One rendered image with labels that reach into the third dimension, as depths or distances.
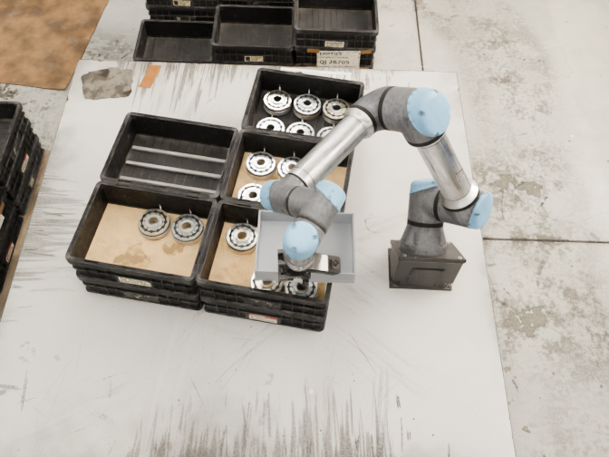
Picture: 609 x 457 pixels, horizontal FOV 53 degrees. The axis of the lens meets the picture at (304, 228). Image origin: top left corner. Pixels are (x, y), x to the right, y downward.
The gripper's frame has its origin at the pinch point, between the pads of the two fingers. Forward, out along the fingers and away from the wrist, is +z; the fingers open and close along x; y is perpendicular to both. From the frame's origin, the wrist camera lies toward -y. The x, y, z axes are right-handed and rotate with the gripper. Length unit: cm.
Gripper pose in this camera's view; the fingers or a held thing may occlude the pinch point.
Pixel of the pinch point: (304, 275)
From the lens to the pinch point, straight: 164.9
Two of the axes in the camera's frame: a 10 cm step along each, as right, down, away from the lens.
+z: -0.3, 3.0, 9.5
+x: 0.3, 9.5, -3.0
